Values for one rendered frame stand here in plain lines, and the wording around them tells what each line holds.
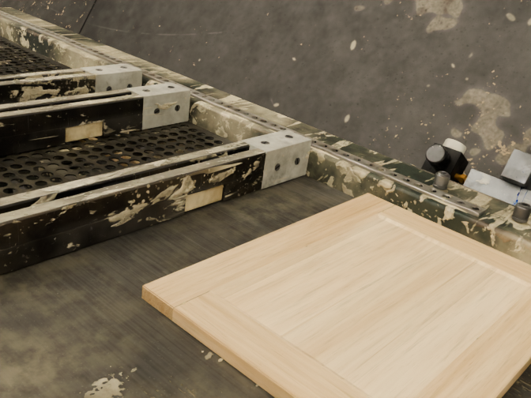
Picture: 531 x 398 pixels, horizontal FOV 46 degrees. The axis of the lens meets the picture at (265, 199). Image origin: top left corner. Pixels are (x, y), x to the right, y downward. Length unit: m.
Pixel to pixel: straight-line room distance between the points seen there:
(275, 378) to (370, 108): 1.65
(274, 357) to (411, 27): 1.77
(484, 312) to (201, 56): 2.06
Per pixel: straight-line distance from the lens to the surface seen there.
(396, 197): 1.06
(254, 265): 0.81
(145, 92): 1.29
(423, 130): 2.10
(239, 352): 0.66
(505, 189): 1.19
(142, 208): 0.89
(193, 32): 2.81
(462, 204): 1.04
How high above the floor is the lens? 1.86
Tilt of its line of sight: 55 degrees down
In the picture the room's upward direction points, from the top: 60 degrees counter-clockwise
